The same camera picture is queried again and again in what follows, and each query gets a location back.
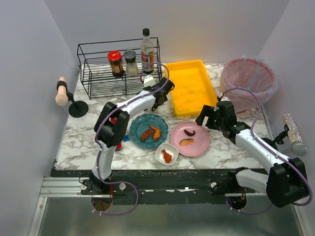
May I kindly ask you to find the brown grilled meat toy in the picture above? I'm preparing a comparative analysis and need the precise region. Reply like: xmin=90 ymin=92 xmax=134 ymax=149
xmin=140 ymin=129 xmax=152 ymax=142

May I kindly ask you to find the dark sauce glass bottle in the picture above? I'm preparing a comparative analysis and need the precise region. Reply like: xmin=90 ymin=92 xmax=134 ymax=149
xmin=140 ymin=28 xmax=154 ymax=74

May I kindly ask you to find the glitter microphone on stand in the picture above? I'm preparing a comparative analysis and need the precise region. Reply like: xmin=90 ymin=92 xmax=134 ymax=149
xmin=271 ymin=114 xmax=308 ymax=156

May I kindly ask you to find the aluminium extrusion rail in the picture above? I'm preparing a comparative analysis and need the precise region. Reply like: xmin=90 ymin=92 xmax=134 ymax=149
xmin=39 ymin=177 xmax=82 ymax=198

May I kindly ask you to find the pink round plate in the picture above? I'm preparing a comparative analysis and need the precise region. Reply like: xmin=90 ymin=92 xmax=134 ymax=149
xmin=171 ymin=121 xmax=210 ymax=157

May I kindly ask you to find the pink mesh waste basket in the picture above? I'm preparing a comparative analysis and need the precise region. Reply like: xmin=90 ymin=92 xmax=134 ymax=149
xmin=220 ymin=56 xmax=279 ymax=113

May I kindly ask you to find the blue toy brick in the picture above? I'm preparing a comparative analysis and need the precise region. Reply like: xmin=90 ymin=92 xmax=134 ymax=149
xmin=123 ymin=135 xmax=129 ymax=142

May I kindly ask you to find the salmon slice toy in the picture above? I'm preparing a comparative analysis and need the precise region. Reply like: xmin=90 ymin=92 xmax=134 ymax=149
xmin=179 ymin=138 xmax=194 ymax=146

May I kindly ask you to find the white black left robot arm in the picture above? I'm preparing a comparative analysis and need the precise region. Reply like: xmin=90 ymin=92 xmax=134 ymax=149
xmin=92 ymin=77 xmax=175 ymax=181

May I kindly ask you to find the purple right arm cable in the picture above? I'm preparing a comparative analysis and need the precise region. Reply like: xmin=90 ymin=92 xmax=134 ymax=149
xmin=219 ymin=88 xmax=312 ymax=214

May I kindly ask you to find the octopus tentacle toy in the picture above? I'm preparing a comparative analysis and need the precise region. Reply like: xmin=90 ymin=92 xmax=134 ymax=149
xmin=184 ymin=129 xmax=196 ymax=137

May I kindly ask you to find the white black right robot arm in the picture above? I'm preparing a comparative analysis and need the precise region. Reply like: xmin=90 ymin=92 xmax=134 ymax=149
xmin=196 ymin=101 xmax=313 ymax=208

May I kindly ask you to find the teal glass plate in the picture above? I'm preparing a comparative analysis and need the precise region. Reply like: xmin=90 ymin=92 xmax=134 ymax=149
xmin=129 ymin=114 xmax=168 ymax=149

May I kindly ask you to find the yellow plastic tray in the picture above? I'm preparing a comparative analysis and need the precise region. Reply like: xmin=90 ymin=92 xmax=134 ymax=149
xmin=166 ymin=60 xmax=217 ymax=117

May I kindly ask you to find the fried chicken drumstick toy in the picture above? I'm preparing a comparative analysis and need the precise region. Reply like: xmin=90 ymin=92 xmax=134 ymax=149
xmin=161 ymin=149 xmax=173 ymax=163

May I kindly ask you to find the grey cap salt grinder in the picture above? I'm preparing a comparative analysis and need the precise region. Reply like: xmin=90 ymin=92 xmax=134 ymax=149
xmin=124 ymin=49 xmax=138 ymax=76

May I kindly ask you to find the black mounting base rail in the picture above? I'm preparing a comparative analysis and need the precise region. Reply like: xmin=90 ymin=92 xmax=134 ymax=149
xmin=50 ymin=168 xmax=271 ymax=205

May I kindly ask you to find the black wire rack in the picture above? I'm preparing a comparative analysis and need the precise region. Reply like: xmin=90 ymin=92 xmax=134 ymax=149
xmin=76 ymin=36 xmax=163 ymax=100

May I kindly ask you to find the red lid sauce jar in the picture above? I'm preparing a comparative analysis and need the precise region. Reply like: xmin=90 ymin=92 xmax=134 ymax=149
xmin=107 ymin=51 xmax=124 ymax=78

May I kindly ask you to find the red cylindrical can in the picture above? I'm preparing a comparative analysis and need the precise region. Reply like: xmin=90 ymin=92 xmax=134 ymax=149
xmin=110 ymin=118 xmax=122 ymax=151

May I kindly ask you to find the small white square dish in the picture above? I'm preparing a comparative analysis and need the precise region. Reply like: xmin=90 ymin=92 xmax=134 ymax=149
xmin=155 ymin=143 xmax=179 ymax=166

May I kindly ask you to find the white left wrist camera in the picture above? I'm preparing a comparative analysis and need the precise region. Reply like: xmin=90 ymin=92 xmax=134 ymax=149
xmin=143 ymin=75 xmax=156 ymax=87

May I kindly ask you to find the beige handle on black stand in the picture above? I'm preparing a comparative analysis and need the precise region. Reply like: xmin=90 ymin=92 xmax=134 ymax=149
xmin=55 ymin=77 xmax=89 ymax=118

